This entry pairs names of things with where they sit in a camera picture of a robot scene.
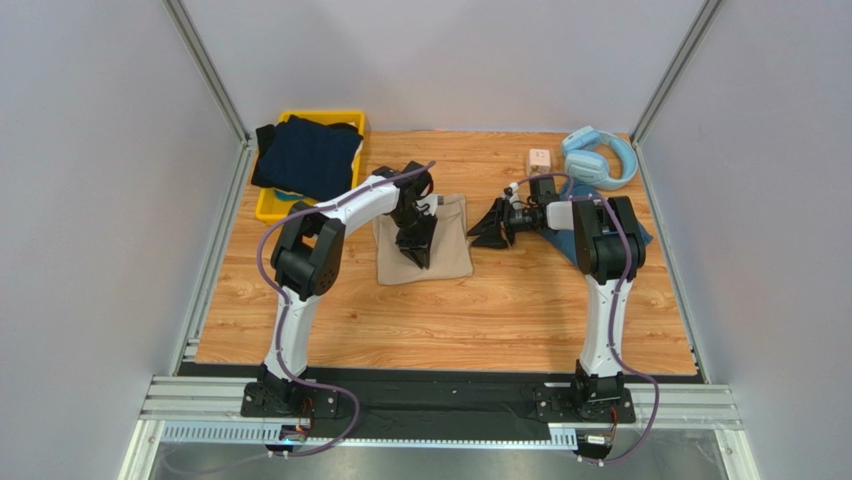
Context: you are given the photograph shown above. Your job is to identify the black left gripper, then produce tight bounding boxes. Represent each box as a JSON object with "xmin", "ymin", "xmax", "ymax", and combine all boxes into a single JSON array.
[{"xmin": 389, "ymin": 205, "xmax": 438, "ymax": 267}]

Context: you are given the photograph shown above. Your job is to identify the beige t-shirt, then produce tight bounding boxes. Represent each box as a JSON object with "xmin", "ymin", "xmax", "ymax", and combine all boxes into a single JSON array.
[{"xmin": 372, "ymin": 194, "xmax": 474, "ymax": 286}]

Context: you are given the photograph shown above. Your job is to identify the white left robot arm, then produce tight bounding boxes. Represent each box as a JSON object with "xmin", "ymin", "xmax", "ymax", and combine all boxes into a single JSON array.
[{"xmin": 241, "ymin": 162, "xmax": 437, "ymax": 417}]

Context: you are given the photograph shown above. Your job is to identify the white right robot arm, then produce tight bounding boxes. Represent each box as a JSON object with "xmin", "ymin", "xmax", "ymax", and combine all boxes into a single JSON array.
[{"xmin": 467, "ymin": 174, "xmax": 646, "ymax": 421}]

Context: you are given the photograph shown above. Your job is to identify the teal folded t-shirt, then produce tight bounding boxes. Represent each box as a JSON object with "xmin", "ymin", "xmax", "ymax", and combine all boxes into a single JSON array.
[{"xmin": 542, "ymin": 182, "xmax": 654, "ymax": 264}]

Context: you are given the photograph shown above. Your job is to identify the small pink cube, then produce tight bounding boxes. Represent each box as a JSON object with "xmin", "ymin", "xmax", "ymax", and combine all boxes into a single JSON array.
[{"xmin": 526, "ymin": 149, "xmax": 552, "ymax": 176}]

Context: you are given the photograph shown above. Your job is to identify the light blue headphones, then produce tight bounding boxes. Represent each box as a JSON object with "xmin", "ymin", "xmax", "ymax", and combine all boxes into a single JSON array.
[{"xmin": 561, "ymin": 126, "xmax": 639, "ymax": 191}]

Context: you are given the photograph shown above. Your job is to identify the navy blue t-shirt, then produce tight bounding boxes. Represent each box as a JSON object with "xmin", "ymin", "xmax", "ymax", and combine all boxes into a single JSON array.
[{"xmin": 251, "ymin": 115, "xmax": 364, "ymax": 201}]

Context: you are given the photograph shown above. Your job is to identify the yellow plastic bin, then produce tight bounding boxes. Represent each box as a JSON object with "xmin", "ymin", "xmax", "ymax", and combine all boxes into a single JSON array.
[{"xmin": 255, "ymin": 109, "xmax": 368, "ymax": 225}]

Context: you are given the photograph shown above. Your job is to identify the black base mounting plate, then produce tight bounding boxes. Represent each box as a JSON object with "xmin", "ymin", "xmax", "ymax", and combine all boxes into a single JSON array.
[{"xmin": 240, "ymin": 367, "xmax": 636, "ymax": 441}]

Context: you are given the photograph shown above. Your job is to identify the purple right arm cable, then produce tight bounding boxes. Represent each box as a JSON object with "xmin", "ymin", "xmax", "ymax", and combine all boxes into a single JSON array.
[{"xmin": 515, "ymin": 172, "xmax": 661, "ymax": 467}]

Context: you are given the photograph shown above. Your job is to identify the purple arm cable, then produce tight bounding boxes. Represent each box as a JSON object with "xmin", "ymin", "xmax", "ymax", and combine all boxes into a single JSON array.
[
  {"xmin": 515, "ymin": 172, "xmax": 661, "ymax": 467},
  {"xmin": 256, "ymin": 160, "xmax": 361, "ymax": 459}
]

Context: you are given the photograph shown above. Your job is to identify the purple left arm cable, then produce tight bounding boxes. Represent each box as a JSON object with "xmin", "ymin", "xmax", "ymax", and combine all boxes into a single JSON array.
[{"xmin": 256, "ymin": 160, "xmax": 361, "ymax": 459}]

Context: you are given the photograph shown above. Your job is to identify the right aluminium corner post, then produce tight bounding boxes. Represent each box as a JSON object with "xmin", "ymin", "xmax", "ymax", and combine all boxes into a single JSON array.
[{"xmin": 630, "ymin": 0, "xmax": 725, "ymax": 148}]

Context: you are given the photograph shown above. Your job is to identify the aluminium corner post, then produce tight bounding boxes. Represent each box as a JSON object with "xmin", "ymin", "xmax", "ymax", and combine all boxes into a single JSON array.
[
  {"xmin": 162, "ymin": 0, "xmax": 251, "ymax": 145},
  {"xmin": 630, "ymin": 0, "xmax": 725, "ymax": 148}
]

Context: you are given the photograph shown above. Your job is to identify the left aluminium corner post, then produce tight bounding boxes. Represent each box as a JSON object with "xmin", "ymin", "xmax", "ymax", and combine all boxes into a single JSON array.
[{"xmin": 162, "ymin": 0, "xmax": 251, "ymax": 145}]

